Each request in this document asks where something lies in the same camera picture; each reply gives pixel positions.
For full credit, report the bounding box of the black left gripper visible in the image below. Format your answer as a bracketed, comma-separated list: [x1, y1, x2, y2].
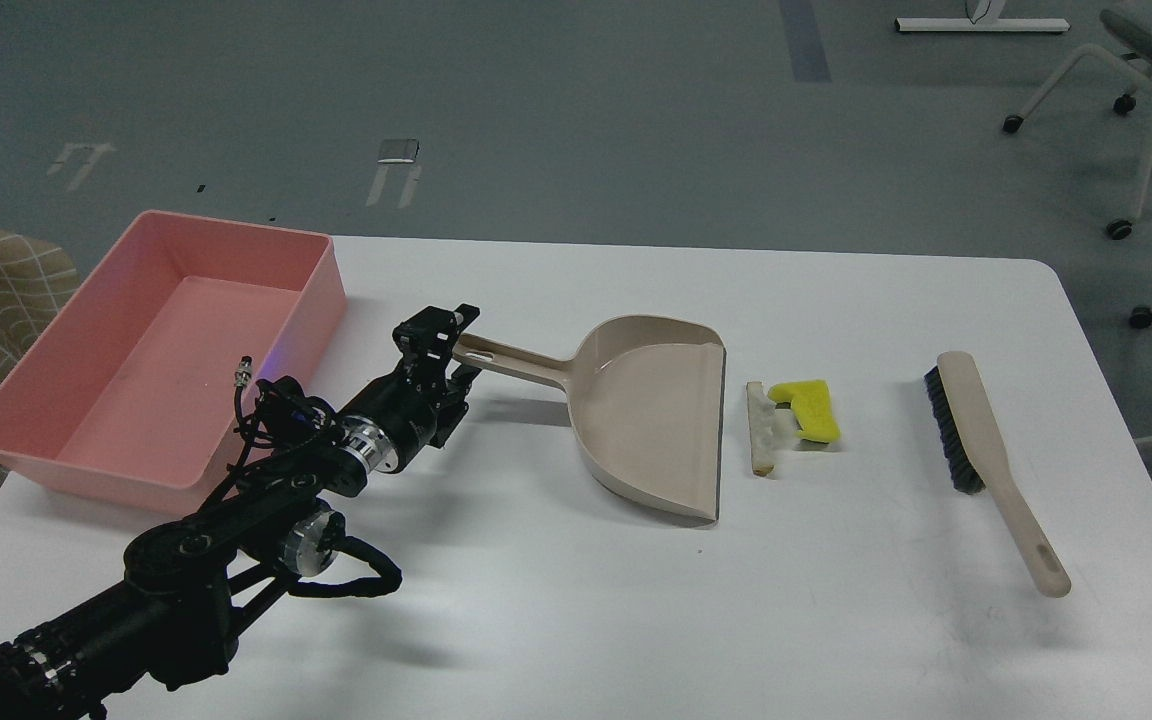
[340, 304, 483, 473]

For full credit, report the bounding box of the beige plastic dustpan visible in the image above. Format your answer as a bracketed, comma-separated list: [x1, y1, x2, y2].
[453, 314, 726, 523]

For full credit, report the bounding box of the white paper scrap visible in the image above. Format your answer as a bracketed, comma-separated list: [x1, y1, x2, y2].
[745, 381, 797, 478]

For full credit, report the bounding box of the yellow sponge piece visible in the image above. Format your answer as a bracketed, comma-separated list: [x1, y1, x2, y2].
[767, 379, 841, 445]

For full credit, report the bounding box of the beige hand brush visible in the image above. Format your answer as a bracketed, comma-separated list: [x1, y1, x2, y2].
[923, 350, 1073, 598]

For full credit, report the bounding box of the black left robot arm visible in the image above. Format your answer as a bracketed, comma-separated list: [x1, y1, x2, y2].
[0, 304, 480, 719]

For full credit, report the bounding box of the pink plastic bin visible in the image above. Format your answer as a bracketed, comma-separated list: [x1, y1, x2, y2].
[0, 211, 346, 516]

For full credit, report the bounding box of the silver floor socket plate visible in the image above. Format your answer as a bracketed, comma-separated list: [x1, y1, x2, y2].
[376, 138, 420, 165]

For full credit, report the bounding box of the white desk base bar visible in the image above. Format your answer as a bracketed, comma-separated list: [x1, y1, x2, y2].
[893, 17, 1071, 35]

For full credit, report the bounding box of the white office chair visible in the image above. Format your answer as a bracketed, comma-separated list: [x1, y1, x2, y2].
[1001, 6, 1152, 331]

